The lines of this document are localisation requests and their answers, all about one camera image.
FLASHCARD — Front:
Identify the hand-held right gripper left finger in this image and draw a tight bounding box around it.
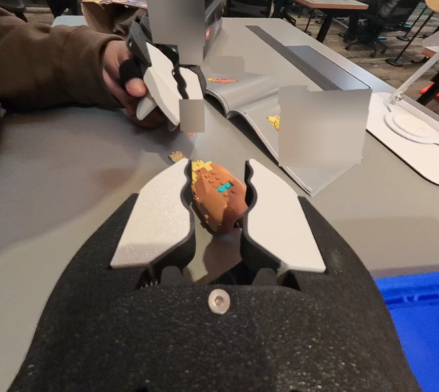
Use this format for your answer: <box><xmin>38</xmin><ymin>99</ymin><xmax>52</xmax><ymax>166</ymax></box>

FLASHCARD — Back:
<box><xmin>110</xmin><ymin>158</ymin><xmax>197</xmax><ymax>269</ymax></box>

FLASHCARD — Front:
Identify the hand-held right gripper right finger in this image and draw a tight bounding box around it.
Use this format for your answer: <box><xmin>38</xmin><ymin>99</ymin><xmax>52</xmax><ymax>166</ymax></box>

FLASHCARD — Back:
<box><xmin>241</xmin><ymin>158</ymin><xmax>327</xmax><ymax>273</ymax></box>

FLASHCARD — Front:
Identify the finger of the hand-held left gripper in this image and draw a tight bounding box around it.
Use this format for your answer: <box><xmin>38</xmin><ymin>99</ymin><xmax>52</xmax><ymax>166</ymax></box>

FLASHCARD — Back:
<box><xmin>171</xmin><ymin>64</ymin><xmax>206</xmax><ymax>101</ymax></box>
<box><xmin>137</xmin><ymin>42</ymin><xmax>183</xmax><ymax>132</ymax></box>

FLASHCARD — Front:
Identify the brown brick model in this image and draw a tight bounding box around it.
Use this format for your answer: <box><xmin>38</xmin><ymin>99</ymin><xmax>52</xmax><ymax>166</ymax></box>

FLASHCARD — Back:
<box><xmin>190</xmin><ymin>160</ymin><xmax>248</xmax><ymax>235</ymax></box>

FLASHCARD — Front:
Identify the large blue storage bin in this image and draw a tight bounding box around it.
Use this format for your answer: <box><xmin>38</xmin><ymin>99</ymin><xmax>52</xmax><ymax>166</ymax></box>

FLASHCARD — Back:
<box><xmin>374</xmin><ymin>272</ymin><xmax>439</xmax><ymax>392</ymax></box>

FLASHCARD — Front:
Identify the person's left forearm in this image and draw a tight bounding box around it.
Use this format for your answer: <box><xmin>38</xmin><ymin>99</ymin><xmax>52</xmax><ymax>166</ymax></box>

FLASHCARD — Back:
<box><xmin>0</xmin><ymin>8</ymin><xmax>127</xmax><ymax>113</ymax></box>

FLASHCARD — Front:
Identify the grey desk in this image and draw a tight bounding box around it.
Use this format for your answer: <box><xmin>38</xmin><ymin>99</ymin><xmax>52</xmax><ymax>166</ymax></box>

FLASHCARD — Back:
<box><xmin>0</xmin><ymin>16</ymin><xmax>439</xmax><ymax>392</ymax></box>

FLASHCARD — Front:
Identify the background wooden desk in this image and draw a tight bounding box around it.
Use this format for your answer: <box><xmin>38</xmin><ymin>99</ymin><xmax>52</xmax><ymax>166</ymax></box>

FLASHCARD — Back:
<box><xmin>284</xmin><ymin>0</ymin><xmax>369</xmax><ymax>43</ymax></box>

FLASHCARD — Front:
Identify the person's left hand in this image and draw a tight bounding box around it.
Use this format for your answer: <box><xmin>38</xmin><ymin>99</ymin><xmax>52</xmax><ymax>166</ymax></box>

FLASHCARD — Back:
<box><xmin>103</xmin><ymin>40</ymin><xmax>172</xmax><ymax>129</ymax></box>

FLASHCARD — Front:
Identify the cardboard brick set box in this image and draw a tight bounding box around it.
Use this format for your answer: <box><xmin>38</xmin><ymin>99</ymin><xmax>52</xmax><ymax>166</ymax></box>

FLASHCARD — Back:
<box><xmin>80</xmin><ymin>0</ymin><xmax>224</xmax><ymax>61</ymax></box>

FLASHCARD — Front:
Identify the grey instruction booklet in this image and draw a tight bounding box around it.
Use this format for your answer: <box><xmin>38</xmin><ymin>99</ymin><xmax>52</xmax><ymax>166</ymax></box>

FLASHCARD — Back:
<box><xmin>204</xmin><ymin>71</ymin><xmax>372</xmax><ymax>198</ymax></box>

